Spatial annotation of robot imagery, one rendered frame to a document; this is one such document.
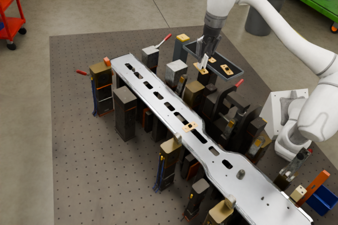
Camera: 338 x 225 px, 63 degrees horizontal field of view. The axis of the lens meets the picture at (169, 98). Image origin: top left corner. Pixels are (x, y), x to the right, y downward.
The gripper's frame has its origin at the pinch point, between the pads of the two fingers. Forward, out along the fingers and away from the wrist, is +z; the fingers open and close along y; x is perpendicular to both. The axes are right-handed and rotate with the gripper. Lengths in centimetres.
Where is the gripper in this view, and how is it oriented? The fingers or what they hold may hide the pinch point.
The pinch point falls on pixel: (202, 62)
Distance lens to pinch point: 131.9
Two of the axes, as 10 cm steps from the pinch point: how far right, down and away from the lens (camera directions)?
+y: -8.7, 2.6, -4.2
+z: -1.4, 6.9, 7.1
